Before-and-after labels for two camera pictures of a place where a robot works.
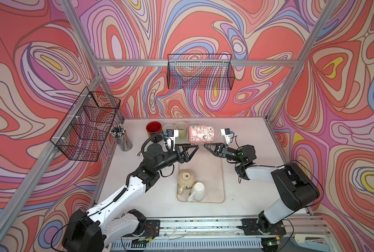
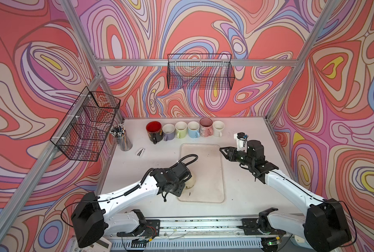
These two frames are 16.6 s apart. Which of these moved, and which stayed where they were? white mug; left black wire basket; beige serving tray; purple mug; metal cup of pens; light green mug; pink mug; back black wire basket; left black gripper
Moved: white mug; pink mug; light green mug; left black gripper
Stayed: beige serving tray; metal cup of pens; left black wire basket; back black wire basket; purple mug
